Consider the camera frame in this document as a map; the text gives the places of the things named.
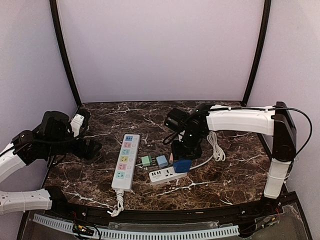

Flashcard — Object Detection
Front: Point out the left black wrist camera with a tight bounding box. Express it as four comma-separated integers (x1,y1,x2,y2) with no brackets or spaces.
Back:
39,110,72,139

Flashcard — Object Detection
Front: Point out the white coiled cable small strip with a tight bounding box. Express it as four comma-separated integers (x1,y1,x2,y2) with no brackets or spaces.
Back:
190,131,226,170

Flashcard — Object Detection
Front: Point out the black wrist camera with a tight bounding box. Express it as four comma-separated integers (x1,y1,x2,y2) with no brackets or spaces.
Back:
164,108,189,133
39,110,72,139

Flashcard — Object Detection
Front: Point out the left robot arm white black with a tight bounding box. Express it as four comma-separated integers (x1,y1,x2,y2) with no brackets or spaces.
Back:
0,127,102,215

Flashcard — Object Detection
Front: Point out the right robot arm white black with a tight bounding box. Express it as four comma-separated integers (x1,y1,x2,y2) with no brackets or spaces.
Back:
163,101,301,199

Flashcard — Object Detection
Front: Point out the white slotted cable duct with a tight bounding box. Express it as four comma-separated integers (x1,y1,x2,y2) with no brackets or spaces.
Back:
32,213,240,240

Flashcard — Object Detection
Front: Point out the black front table rail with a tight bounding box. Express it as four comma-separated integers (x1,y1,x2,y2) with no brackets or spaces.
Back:
34,191,299,226

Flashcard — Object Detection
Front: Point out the long white colourful power strip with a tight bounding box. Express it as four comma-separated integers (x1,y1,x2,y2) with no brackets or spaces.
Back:
111,134,140,192

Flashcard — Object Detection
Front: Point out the green plug adapter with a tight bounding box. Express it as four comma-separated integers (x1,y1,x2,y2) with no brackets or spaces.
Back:
141,155,153,167

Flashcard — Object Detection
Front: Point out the white cable long strip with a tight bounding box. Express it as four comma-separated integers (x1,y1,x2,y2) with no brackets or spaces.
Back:
107,189,125,217

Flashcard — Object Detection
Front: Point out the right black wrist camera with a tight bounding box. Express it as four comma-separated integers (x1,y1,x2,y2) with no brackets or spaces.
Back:
164,108,189,133

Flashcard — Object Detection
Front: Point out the small white power strip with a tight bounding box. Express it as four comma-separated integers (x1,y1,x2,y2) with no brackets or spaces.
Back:
149,166,188,186

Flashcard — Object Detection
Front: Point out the left black frame post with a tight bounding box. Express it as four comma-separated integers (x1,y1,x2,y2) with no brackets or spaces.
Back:
49,0,82,109

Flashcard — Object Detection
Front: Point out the pink plug adapter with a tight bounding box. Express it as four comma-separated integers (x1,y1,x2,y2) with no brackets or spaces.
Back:
169,153,174,164

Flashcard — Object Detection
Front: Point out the blue cube socket adapter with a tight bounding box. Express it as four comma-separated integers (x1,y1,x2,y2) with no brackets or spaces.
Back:
173,159,192,174

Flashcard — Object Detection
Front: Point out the light blue plug adapter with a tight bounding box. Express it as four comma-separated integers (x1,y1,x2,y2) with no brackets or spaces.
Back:
156,155,169,168

